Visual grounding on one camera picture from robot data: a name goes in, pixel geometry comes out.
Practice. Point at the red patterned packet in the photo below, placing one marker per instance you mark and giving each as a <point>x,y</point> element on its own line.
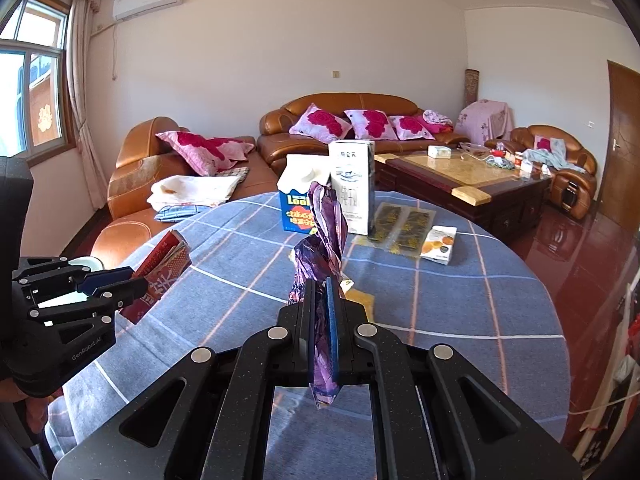
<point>165,270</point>

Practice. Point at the pink cloth-covered appliance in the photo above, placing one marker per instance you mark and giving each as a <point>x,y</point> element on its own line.
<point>485,122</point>

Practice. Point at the light blue cloth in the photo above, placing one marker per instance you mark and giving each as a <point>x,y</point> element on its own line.
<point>560,157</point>

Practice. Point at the beige curtain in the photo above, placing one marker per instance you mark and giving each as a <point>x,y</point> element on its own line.
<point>80,85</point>

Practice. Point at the sliding window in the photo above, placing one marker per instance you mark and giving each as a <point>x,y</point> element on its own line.
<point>30,85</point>

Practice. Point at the small pink armchair pillow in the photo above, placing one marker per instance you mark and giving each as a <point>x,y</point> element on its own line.
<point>542,142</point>

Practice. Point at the pink floral folded blanket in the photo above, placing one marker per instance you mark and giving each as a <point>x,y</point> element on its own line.
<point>439,117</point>

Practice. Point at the brown wooden door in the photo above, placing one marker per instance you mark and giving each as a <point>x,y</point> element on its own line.
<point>622,160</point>

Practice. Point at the window paper cutout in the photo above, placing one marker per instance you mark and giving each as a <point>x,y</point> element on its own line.
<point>45,117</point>

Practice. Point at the blue striped folded cloth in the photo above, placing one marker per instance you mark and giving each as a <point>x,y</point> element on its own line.
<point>175,213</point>

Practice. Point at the blue checked tablecloth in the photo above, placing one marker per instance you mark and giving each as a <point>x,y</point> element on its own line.
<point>450,335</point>

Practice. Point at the brown leather armchair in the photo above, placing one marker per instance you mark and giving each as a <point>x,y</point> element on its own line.
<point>575,185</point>

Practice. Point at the checked folded cloth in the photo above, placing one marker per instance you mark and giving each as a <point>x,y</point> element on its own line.
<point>235,173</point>

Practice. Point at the purple foil wrapper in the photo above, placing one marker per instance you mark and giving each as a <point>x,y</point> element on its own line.
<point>325,230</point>

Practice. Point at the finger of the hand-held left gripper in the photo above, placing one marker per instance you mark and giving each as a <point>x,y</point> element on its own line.
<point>105,278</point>
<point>125,289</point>

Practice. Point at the tall white milk carton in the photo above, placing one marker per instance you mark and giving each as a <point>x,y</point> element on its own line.
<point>357,180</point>

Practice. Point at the brown leather chaise sofa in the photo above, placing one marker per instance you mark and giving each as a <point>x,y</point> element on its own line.
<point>135,160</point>

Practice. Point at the air conditioner pipe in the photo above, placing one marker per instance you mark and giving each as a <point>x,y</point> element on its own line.
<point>115,55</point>

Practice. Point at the white folded cloth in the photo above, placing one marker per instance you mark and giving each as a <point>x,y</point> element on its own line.
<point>200,190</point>

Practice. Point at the brown leather three-seat sofa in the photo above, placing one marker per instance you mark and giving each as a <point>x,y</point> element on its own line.
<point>350,100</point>

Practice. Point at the blue and white carton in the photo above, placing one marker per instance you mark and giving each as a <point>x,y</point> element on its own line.
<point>295,210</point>

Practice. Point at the white orange snack packet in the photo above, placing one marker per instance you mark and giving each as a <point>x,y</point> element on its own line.
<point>439,244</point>

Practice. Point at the dark patterned clear sachet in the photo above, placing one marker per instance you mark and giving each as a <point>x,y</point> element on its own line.
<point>387,225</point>
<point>412,232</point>

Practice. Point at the white wall air conditioner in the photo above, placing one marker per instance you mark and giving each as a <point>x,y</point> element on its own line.
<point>147,0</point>

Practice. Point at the clear plastic tray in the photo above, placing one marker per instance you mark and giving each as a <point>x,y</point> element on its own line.
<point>474,148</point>

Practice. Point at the large pink floral pillow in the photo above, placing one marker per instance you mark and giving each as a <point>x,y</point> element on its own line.
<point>205,150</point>

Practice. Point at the rolled standing mat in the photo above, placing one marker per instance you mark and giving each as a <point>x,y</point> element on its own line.
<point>472,87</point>

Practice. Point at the white tissue box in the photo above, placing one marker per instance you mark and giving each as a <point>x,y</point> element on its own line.
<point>439,152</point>

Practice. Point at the wooden coffee table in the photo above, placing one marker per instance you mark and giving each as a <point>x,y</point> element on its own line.
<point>450,180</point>

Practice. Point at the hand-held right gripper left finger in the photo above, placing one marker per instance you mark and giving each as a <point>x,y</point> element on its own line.
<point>314,340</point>

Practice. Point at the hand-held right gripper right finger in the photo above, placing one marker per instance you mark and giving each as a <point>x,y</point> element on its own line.
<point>332,330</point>

